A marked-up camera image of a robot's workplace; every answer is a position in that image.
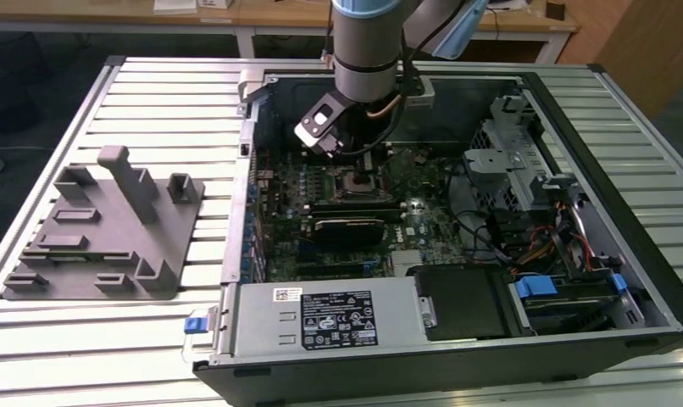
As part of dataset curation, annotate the wooden cabinet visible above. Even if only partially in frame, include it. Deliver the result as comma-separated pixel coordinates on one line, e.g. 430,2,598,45
559,0,683,124

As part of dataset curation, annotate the silver power supply unit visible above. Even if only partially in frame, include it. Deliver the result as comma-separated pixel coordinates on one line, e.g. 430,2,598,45
227,282,434,357

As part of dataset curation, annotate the CPU socket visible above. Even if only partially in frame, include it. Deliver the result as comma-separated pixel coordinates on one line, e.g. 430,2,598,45
331,164,390,200

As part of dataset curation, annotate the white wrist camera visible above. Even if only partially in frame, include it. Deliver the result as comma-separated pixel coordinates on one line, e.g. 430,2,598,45
402,75,437,108
294,91,349,156

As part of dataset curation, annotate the coloured power wire bundle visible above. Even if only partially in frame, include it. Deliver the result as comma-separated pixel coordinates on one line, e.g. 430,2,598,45
505,203,601,276

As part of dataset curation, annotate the black graphics card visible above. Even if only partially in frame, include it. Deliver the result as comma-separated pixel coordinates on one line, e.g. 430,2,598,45
311,218,387,249

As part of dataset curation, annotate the grey plastic parts rack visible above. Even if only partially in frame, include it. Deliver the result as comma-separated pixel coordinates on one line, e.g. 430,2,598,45
2,145,209,301

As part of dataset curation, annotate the hard disk in blue carrier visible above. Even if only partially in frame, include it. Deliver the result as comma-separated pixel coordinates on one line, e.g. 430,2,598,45
510,270,631,336

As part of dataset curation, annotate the grey metal drive cage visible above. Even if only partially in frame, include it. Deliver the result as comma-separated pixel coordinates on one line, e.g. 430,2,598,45
463,95,581,213

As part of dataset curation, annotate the wooden desk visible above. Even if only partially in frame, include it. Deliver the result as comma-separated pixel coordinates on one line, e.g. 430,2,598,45
0,0,581,64

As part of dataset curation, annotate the black open PC case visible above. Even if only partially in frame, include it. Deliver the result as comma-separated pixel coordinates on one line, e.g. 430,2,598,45
182,67,683,407

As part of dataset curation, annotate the thin metal locking lever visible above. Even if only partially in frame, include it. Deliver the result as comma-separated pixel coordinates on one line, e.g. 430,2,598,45
390,170,418,191

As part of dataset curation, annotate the green motherboard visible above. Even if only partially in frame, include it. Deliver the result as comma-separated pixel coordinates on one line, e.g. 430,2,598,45
254,146,473,283

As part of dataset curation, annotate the metal socket cover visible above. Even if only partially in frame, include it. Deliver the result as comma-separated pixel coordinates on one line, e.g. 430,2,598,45
382,152,421,181

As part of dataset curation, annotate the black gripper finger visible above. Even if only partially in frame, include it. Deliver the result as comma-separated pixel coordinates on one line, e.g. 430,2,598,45
355,154,375,188

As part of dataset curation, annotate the small silver heat sink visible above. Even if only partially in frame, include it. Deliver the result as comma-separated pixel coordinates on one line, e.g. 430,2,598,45
390,249,427,272

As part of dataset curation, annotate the black plastic cover box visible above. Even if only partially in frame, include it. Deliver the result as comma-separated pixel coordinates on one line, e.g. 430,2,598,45
413,265,533,343

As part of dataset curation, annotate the black RAM slot bank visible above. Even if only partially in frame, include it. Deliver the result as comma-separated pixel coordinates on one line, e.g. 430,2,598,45
299,139,395,167
310,201,405,224

